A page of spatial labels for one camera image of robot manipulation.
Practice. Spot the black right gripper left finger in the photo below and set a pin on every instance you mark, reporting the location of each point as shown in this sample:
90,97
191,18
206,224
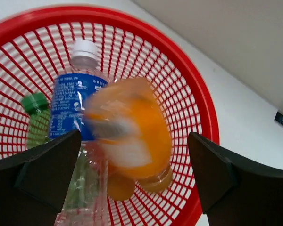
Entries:
34,183

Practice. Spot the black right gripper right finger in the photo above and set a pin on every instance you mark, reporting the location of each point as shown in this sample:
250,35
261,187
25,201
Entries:
235,190

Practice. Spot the red plastic mesh bin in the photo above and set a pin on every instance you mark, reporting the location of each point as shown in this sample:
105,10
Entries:
35,49

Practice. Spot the green plastic soda bottle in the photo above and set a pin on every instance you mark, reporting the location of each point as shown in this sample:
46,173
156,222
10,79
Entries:
37,107

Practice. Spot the orange juice bottle barcode label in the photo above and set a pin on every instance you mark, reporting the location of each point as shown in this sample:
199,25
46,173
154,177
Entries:
131,131

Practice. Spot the clear bottle blue label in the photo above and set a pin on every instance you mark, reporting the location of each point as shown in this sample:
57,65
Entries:
73,88

